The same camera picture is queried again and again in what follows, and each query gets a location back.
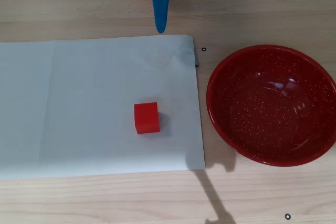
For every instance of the white paper sheet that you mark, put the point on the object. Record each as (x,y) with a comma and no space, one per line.
(86,108)

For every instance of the red cube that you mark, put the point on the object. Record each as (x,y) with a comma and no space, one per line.
(146,117)

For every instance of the red speckled bowl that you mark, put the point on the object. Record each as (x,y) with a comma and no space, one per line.
(270,108)

